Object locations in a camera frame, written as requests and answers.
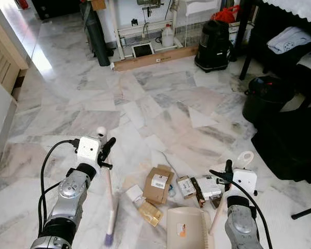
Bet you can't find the beige broom with purple bristles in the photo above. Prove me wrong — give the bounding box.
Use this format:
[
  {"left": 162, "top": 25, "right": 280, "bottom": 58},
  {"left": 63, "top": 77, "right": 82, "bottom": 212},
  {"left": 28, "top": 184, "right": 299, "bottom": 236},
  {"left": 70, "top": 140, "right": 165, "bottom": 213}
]
[{"left": 96, "top": 126, "right": 119, "bottom": 246}]

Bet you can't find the beige long-handled dustpan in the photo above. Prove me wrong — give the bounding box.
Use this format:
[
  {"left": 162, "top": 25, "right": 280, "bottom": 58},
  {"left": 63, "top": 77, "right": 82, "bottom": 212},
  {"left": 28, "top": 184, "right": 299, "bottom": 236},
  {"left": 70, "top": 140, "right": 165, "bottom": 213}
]
[{"left": 167, "top": 151, "right": 255, "bottom": 249}]

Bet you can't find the white printed packet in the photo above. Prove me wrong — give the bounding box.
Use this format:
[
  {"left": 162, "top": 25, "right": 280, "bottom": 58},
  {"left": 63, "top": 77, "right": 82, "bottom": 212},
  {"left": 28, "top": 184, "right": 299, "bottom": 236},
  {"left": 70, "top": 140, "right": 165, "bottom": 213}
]
[{"left": 199, "top": 175, "right": 224, "bottom": 201}]

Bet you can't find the dark brown strip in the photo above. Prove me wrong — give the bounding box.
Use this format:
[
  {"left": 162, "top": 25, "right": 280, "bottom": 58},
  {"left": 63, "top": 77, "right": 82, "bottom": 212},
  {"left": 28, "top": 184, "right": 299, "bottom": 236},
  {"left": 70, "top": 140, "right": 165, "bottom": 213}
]
[{"left": 190, "top": 177, "right": 206, "bottom": 208}]

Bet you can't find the small beige labelled box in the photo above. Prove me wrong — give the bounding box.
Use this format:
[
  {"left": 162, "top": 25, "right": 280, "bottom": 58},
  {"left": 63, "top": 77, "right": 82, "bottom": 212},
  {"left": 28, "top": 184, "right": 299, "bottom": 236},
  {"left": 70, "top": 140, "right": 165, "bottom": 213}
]
[{"left": 176, "top": 176, "right": 197, "bottom": 199}]

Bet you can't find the small white box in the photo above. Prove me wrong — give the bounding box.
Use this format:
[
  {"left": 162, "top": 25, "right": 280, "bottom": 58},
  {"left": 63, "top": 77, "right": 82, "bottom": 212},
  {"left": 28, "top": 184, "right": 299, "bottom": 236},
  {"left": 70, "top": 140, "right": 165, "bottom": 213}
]
[{"left": 125, "top": 185, "right": 145, "bottom": 203}]

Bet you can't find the brown labelled cardboard box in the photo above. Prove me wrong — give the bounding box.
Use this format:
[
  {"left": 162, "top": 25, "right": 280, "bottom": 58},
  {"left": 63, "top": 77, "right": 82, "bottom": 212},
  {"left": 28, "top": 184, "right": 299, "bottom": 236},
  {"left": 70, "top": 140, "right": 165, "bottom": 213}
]
[{"left": 143, "top": 164, "right": 175, "bottom": 205}]

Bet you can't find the large black bag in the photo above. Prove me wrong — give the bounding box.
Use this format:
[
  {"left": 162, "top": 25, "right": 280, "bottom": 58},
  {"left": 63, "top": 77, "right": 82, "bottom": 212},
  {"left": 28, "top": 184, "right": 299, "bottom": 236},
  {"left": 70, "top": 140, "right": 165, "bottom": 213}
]
[{"left": 251, "top": 105, "right": 311, "bottom": 184}]

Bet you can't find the tan paper packet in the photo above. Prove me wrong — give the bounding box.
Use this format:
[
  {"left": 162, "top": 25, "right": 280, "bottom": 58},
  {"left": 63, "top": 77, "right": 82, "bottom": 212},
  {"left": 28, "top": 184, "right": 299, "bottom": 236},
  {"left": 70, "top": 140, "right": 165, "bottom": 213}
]
[{"left": 137, "top": 201, "right": 164, "bottom": 228}]

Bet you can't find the black bucket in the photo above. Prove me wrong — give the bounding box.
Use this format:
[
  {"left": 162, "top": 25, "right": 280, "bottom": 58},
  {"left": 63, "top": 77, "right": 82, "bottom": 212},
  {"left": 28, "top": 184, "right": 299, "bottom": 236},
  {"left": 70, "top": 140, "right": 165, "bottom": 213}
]
[{"left": 242, "top": 76, "right": 296, "bottom": 125}]

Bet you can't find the black metal bar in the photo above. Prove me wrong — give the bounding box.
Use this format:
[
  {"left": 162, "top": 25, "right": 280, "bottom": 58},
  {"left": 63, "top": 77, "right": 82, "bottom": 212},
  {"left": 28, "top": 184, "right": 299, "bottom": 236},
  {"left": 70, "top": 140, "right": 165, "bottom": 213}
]
[{"left": 291, "top": 203, "right": 311, "bottom": 220}]

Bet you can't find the long flat cardboard box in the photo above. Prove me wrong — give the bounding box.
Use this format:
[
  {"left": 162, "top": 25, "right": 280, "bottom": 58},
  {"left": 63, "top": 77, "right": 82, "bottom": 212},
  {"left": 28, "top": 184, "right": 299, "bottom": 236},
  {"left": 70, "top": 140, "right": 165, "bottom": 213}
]
[{"left": 112, "top": 45, "right": 199, "bottom": 72}]

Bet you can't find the white framed tablet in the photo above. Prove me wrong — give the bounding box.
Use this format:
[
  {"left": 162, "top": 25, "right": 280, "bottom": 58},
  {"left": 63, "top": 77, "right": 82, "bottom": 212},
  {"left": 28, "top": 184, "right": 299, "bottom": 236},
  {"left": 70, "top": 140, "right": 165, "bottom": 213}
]
[{"left": 132, "top": 42, "right": 156, "bottom": 58}]

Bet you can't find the dark green rolled mat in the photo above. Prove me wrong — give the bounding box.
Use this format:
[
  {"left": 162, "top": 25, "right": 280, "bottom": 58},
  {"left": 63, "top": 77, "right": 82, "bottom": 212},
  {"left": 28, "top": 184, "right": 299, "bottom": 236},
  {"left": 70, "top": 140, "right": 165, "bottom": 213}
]
[{"left": 82, "top": 2, "right": 112, "bottom": 67}]

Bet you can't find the black vacuum cleaner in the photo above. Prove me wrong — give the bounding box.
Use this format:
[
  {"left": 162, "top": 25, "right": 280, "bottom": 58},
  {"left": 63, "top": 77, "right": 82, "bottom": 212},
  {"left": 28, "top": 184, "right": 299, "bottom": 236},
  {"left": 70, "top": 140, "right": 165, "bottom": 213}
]
[{"left": 194, "top": 19, "right": 232, "bottom": 73}]

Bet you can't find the black table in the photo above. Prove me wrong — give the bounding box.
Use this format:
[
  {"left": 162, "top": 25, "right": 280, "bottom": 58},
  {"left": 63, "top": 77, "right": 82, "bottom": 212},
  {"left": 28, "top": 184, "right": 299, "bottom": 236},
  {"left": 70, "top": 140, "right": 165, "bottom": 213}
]
[{"left": 232, "top": 0, "right": 311, "bottom": 99}]

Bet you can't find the white metal rack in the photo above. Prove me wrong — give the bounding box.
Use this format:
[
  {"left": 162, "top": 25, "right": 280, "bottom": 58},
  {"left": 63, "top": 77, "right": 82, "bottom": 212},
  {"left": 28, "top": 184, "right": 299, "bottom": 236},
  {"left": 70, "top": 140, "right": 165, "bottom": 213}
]
[{"left": 108, "top": 0, "right": 210, "bottom": 61}]

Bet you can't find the white plastic jug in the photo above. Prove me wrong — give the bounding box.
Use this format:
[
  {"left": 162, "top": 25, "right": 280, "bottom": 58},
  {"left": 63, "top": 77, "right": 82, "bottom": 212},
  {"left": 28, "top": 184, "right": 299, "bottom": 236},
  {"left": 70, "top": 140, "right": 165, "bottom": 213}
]
[{"left": 160, "top": 23, "right": 176, "bottom": 49}]

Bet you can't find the light wooden slatted cabinet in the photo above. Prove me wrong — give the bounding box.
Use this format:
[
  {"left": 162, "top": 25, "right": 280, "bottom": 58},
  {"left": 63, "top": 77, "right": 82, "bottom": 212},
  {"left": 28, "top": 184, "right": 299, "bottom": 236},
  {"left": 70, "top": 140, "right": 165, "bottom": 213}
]
[{"left": 0, "top": 9, "right": 30, "bottom": 95}]

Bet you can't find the grey folded cloth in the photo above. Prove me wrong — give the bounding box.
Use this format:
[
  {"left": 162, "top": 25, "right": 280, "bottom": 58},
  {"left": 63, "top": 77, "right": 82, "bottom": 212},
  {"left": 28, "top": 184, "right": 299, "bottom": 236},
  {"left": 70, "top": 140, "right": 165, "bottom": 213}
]
[{"left": 266, "top": 26, "right": 311, "bottom": 55}]

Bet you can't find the red bag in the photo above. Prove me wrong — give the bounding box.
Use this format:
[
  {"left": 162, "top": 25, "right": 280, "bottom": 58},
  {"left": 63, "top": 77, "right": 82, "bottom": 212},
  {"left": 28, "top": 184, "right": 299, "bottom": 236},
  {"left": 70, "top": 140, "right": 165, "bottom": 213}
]
[{"left": 212, "top": 5, "right": 240, "bottom": 24}]

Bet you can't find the white lace tablecloth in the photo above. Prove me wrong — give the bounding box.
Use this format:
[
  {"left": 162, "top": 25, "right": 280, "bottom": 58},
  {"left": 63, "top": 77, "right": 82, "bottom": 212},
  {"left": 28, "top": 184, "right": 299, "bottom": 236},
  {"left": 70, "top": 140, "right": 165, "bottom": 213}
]
[{"left": 261, "top": 0, "right": 311, "bottom": 26}]

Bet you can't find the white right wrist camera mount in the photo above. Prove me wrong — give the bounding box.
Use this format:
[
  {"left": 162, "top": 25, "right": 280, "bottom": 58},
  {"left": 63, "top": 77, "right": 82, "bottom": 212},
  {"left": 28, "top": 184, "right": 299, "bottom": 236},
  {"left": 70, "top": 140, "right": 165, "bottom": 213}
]
[{"left": 232, "top": 168, "right": 259, "bottom": 198}]

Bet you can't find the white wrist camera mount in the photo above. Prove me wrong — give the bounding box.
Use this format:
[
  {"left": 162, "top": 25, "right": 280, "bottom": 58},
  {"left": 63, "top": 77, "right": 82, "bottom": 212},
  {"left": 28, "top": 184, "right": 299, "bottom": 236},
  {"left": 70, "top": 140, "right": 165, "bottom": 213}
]
[
  {"left": 232, "top": 168, "right": 259, "bottom": 198},
  {"left": 76, "top": 136, "right": 102, "bottom": 167}
]

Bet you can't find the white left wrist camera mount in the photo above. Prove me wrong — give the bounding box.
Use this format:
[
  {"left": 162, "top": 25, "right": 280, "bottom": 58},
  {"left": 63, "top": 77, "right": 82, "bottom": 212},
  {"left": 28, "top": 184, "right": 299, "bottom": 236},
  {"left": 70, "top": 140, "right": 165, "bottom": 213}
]
[{"left": 76, "top": 136, "right": 102, "bottom": 167}]

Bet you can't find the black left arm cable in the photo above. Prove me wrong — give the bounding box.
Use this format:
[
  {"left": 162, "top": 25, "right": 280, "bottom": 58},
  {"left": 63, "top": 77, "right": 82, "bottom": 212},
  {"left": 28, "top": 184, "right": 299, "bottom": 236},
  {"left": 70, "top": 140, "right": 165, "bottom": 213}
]
[{"left": 38, "top": 138, "right": 81, "bottom": 235}]

